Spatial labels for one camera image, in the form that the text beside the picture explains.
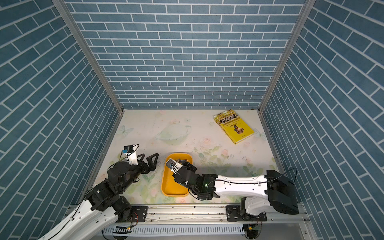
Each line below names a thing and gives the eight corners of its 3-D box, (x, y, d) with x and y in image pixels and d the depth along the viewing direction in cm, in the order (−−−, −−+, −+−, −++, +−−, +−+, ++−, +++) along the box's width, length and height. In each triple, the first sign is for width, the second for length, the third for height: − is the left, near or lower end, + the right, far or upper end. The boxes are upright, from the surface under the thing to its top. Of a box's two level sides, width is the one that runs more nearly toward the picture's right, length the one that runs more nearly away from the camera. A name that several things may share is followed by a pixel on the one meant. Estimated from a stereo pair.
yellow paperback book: (235, 145, 102) (236, 142, 99) (213, 118, 118) (213, 115, 115) (253, 135, 107) (255, 132, 104) (230, 111, 123) (230, 107, 121)
